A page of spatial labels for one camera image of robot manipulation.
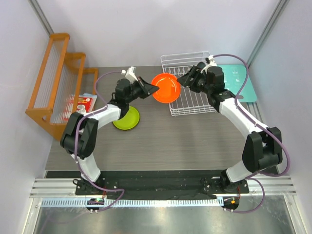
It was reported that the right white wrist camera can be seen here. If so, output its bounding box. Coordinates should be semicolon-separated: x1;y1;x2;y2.
200;55;217;74

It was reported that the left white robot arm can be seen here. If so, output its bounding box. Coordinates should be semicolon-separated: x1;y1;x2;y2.
60;77;159;195

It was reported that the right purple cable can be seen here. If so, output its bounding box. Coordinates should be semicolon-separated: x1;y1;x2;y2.
207;54;292;214

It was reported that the teal cutting board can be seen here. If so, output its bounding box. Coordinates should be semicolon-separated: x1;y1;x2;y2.
220;64;257;102

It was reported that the red snack package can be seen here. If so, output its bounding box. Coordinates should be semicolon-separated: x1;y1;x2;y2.
61;93;97;122

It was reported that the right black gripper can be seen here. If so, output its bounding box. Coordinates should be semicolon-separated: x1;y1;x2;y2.
178;65;213;95

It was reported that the orange wooden shelf rack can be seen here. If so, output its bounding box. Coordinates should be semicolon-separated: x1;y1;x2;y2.
25;33;98;141

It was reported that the white wire dish rack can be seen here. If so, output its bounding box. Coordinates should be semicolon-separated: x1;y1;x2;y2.
160;51;215;117

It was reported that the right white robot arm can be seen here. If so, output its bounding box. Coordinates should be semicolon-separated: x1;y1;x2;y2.
177;62;282;193

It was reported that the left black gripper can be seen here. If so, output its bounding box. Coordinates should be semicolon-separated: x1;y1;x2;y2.
125;77;158;104

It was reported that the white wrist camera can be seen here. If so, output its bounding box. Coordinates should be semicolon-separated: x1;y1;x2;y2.
200;55;217;74
121;66;137;83

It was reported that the lime green plate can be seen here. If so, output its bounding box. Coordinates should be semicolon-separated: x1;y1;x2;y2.
113;106;140;131

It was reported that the aluminium frame rail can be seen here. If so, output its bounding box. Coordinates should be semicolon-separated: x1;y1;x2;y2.
29;99;298;198

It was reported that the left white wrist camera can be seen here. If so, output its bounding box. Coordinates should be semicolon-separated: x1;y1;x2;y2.
121;66;137;83

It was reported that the orange plate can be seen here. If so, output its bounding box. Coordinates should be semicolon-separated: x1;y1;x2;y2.
152;73;181;104

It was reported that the white slotted cable duct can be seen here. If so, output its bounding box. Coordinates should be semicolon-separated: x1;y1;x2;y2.
41;197;224;208

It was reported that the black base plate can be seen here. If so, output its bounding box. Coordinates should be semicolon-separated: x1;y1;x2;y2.
73;170;249;200

